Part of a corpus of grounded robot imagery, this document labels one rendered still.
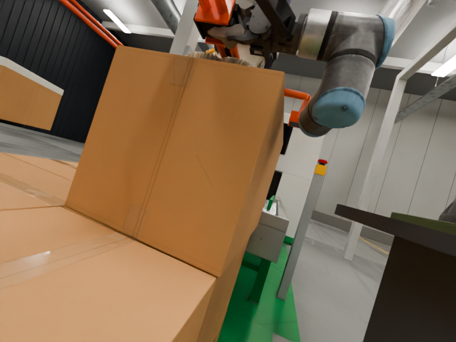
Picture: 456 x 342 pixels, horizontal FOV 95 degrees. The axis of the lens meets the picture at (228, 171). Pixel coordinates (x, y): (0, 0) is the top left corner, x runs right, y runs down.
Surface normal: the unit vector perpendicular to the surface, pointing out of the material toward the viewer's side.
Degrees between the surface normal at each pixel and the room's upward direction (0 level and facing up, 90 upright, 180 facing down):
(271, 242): 90
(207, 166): 90
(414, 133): 90
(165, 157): 90
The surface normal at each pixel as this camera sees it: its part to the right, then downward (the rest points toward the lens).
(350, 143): -0.25, -0.10
